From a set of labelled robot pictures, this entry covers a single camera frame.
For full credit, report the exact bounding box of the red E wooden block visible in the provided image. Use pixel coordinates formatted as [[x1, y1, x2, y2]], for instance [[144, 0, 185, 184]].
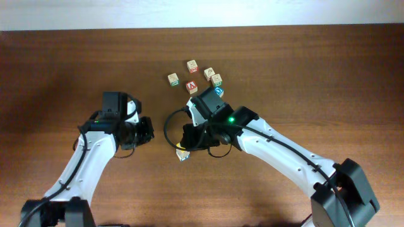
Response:
[[186, 60, 198, 73]]

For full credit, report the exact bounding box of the red A wooden block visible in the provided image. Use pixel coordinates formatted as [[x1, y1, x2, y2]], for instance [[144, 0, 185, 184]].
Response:
[[186, 81, 198, 95]]

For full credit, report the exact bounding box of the blue D wooden block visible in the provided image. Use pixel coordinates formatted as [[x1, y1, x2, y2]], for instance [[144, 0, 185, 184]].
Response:
[[215, 86, 224, 97]]

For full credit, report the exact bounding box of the blue H wooden block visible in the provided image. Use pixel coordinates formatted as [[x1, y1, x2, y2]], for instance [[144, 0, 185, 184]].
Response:
[[175, 149, 190, 161]]

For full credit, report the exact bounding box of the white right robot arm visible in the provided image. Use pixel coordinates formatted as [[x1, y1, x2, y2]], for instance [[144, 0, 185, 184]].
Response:
[[185, 96, 380, 226]]

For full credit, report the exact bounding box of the blue I wooden block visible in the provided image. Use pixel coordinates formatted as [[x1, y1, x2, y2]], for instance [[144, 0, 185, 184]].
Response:
[[176, 143, 185, 149]]

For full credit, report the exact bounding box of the green V wooden block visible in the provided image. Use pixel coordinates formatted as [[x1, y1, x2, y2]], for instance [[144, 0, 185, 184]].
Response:
[[167, 73, 179, 86]]

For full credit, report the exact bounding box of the green B wooden block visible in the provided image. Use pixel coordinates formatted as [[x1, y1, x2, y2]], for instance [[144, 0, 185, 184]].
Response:
[[210, 74, 223, 86]]

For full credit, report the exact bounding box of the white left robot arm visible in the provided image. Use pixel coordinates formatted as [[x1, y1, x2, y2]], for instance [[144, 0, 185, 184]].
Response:
[[19, 93, 154, 226]]

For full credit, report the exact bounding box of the wooden K red block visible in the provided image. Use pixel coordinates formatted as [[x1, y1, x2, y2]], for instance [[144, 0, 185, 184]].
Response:
[[203, 67, 215, 81]]

